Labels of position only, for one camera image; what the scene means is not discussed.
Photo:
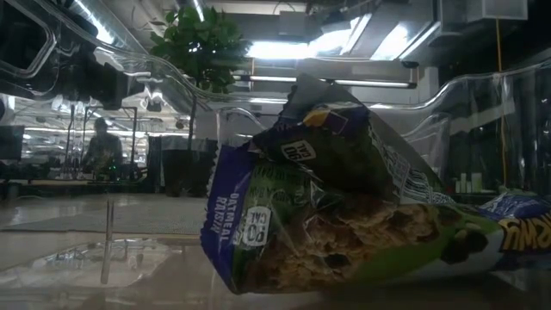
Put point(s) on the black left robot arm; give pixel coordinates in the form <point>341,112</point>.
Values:
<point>21,39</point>

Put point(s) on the long black ceiling lamp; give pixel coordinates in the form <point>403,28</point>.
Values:
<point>379,82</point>

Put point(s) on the clear plastic bin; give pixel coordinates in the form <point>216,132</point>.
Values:
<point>129,267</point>
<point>426,142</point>

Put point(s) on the green plant in black pot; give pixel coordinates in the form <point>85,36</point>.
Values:
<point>202,43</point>

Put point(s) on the green oatmeal raisin granola bar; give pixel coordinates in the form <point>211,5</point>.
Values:
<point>344,241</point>
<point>344,142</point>

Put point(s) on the person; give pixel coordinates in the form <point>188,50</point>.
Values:
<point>103,150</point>

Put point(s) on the black monitor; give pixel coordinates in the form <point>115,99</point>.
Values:
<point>10,142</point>

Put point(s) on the pale cylindrical container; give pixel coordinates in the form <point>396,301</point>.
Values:
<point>476,183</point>

